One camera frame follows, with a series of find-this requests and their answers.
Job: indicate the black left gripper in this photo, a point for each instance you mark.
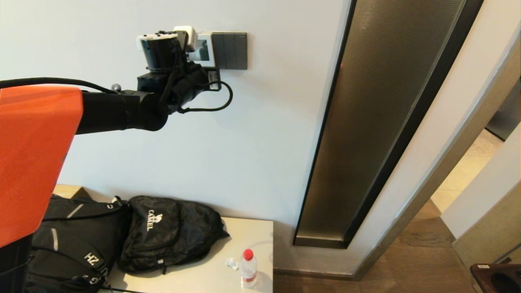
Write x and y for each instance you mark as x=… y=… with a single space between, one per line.
x=191 y=83

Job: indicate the white wall thermostat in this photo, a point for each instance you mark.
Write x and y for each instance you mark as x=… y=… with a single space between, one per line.
x=205 y=49

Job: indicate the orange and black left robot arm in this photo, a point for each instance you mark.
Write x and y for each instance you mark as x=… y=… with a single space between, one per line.
x=40 y=154

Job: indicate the black Camel logo backpack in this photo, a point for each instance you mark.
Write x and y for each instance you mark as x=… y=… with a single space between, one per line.
x=171 y=232

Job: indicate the crumpled white wrapper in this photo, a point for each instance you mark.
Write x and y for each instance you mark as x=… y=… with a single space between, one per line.
x=233 y=264

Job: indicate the large black backpack white lettering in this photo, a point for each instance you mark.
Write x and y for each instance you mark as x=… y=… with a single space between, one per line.
x=81 y=244

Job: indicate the clear water bottle red cap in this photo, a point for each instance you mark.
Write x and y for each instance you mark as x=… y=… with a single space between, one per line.
x=248 y=270

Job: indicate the dark grey appliance beyond doorway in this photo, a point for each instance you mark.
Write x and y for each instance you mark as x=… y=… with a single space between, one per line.
x=508 y=114

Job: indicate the beige wooden cabinet side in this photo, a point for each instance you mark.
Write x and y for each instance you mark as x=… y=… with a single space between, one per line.
x=492 y=236

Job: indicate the dark brown wooden object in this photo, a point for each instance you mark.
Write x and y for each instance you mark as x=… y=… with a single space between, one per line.
x=484 y=280

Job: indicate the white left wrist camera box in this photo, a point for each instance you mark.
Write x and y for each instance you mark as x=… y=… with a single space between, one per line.
x=188 y=36

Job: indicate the grey triple wall switch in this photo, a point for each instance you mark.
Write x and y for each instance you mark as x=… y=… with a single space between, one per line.
x=230 y=51

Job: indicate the grey brown door frame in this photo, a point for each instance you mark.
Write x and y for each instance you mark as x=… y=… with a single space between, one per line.
x=445 y=162

